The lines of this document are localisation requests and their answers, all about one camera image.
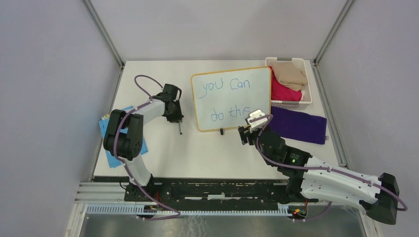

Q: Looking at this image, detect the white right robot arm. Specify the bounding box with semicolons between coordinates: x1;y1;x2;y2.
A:
238;126;400;225

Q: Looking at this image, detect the pink cloth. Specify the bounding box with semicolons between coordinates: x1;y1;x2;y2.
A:
269;66;302;101

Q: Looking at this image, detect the beige cloth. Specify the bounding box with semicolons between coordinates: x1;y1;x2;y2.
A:
271;62;308;91

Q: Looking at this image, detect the yellow framed whiteboard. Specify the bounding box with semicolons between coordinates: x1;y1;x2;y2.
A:
191;66;272;131

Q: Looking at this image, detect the white cable duct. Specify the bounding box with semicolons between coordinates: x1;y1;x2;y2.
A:
86;204;291;217

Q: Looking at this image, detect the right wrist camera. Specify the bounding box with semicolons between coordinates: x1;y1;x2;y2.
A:
245;109;270;133

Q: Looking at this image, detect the purple cloth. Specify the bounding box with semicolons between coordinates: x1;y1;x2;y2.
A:
270;107;327;145

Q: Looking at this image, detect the white plastic basket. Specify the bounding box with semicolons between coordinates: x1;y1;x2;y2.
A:
265;57;312;110

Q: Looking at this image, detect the blue patterned cloth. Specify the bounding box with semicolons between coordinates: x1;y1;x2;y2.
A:
98;114;149;168

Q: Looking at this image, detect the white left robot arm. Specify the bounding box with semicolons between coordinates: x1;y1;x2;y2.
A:
103;84;184;201

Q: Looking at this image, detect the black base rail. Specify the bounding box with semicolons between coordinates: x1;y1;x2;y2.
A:
124;177;317;211

